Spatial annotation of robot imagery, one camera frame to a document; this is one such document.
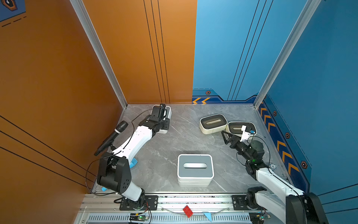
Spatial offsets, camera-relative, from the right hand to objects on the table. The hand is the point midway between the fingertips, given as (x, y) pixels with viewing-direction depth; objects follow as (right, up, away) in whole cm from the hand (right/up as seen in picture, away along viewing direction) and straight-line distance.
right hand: (225, 133), depth 80 cm
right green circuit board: (+13, -42, -10) cm, 45 cm away
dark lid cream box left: (-3, +5, +21) cm, 22 cm away
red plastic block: (-22, -38, -11) cm, 45 cm away
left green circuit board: (-49, -42, -8) cm, 66 cm away
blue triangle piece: (-12, -39, -12) cm, 43 cm away
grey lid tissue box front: (-19, -26, -8) cm, 33 cm away
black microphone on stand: (-58, +4, -6) cm, 58 cm away
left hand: (-36, +8, +8) cm, 38 cm away
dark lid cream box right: (+11, +2, +16) cm, 20 cm away
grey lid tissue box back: (-19, -16, -11) cm, 27 cm away
